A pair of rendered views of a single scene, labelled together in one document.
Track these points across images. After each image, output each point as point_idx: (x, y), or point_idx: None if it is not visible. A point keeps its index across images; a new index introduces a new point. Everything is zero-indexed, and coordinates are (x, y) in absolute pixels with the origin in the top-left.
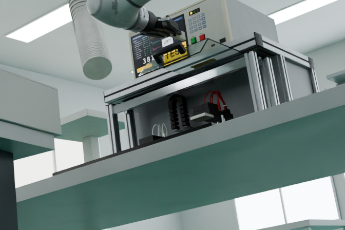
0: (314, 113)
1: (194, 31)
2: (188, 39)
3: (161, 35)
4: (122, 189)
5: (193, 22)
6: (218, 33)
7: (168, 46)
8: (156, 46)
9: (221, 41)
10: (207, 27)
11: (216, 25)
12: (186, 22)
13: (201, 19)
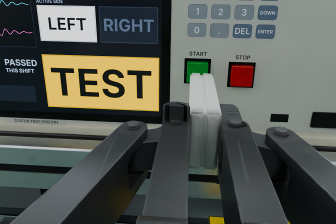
0: None
1: (209, 33)
2: (174, 55)
3: (139, 181)
4: None
5: None
6: (320, 86)
7: (69, 47)
8: (7, 25)
9: (318, 121)
10: (277, 44)
11: (324, 51)
12: None
13: None
